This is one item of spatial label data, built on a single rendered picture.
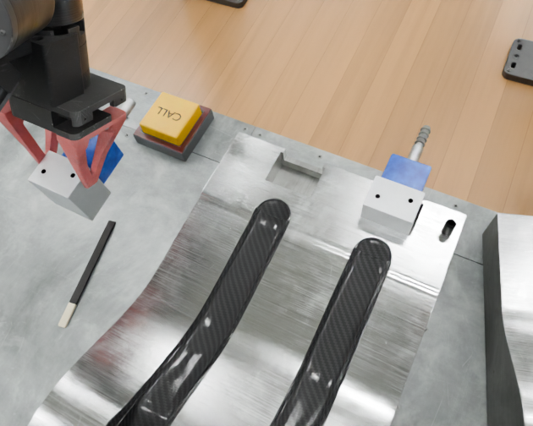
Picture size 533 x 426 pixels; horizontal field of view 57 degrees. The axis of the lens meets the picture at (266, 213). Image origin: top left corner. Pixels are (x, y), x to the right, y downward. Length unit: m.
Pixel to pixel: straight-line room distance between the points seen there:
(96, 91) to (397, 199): 0.29
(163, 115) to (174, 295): 0.27
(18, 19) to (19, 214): 0.40
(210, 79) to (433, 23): 0.34
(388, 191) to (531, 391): 0.21
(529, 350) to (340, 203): 0.22
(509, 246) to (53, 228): 0.54
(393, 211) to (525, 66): 0.36
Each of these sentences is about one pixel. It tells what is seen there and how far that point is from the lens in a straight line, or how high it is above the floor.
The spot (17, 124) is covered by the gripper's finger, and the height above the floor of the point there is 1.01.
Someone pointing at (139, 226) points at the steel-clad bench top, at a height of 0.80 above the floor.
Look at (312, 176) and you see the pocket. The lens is 0.56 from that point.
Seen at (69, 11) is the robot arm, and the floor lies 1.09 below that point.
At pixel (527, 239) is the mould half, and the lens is 0.57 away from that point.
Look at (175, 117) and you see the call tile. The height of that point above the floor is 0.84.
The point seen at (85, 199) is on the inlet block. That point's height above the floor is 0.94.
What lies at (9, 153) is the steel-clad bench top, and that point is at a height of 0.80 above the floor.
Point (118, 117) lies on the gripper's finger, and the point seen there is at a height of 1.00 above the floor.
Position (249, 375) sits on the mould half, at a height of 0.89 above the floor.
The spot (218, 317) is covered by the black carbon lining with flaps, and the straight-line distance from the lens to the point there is 0.49.
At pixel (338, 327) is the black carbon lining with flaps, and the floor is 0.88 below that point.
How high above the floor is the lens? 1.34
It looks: 63 degrees down
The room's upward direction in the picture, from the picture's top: 12 degrees counter-clockwise
